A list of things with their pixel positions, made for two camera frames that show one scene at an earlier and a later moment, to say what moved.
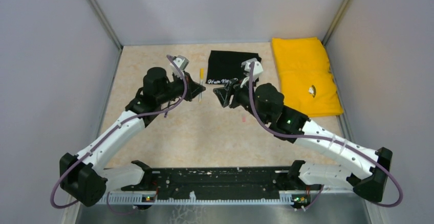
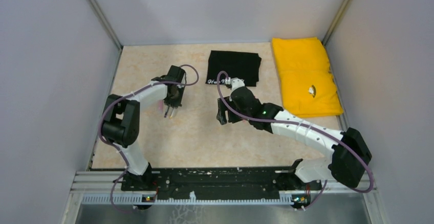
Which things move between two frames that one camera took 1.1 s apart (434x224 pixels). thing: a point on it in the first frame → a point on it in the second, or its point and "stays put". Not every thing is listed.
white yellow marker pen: x=201 y=75 → x=172 y=113
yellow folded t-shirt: x=306 y=78 stays put
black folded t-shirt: x=224 y=66 stays put
